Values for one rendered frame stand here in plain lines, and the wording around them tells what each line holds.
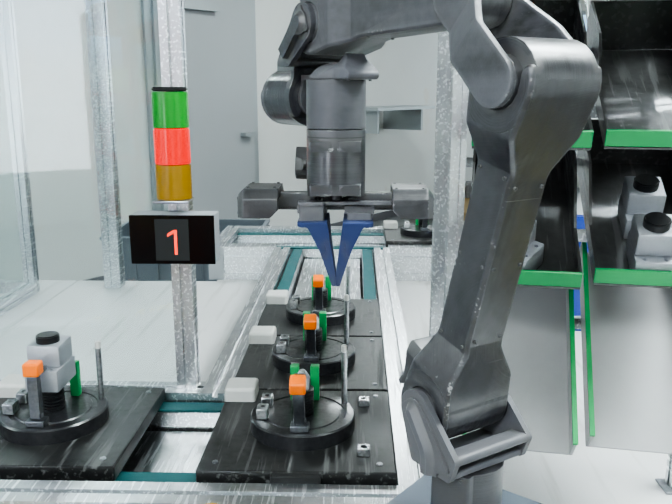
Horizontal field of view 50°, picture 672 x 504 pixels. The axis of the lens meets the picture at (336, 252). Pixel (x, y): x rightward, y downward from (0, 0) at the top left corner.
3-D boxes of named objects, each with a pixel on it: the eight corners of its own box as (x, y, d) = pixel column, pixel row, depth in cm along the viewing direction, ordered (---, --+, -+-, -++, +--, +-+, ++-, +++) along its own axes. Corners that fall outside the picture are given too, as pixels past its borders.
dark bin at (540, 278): (580, 290, 84) (588, 238, 79) (465, 284, 87) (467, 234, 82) (565, 165, 106) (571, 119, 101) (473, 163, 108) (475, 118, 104)
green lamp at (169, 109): (184, 128, 99) (183, 91, 98) (148, 128, 99) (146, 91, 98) (192, 126, 104) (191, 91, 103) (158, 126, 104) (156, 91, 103)
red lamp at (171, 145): (186, 165, 100) (184, 129, 99) (150, 165, 101) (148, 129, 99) (194, 161, 105) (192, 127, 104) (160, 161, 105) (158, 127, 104)
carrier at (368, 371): (388, 402, 110) (389, 323, 107) (230, 400, 111) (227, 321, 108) (382, 346, 134) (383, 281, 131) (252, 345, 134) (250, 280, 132)
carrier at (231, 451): (396, 488, 86) (398, 390, 84) (195, 485, 87) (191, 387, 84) (388, 403, 110) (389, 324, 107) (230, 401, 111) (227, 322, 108)
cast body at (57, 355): (58, 393, 95) (54, 342, 93) (25, 392, 95) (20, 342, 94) (82, 369, 103) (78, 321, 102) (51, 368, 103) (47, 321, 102)
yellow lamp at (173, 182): (188, 200, 102) (186, 165, 100) (152, 200, 102) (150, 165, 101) (195, 195, 106) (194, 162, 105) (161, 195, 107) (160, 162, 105)
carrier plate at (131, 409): (114, 482, 88) (113, 465, 87) (-81, 479, 88) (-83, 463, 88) (165, 399, 111) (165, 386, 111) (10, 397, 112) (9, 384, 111)
